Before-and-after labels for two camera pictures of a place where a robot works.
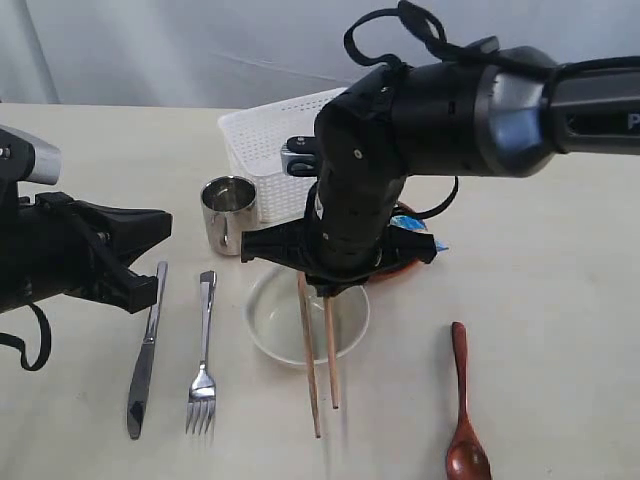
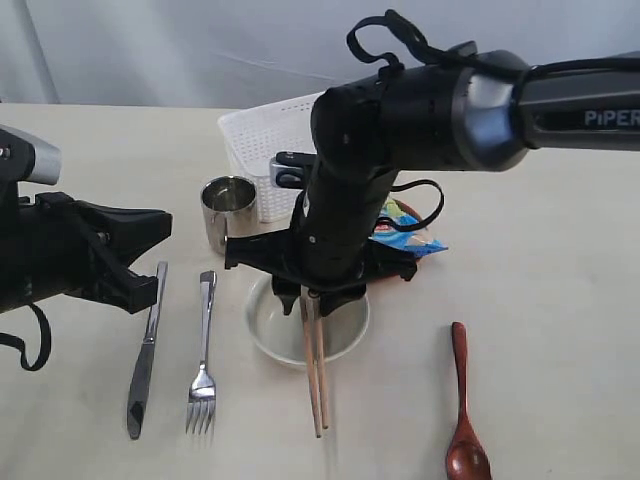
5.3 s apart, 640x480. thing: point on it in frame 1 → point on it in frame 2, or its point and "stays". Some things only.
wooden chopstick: [333, 369] → [321, 360]
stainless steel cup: [230, 208] stays
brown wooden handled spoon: [466, 459] stays
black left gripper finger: [127, 233] stays
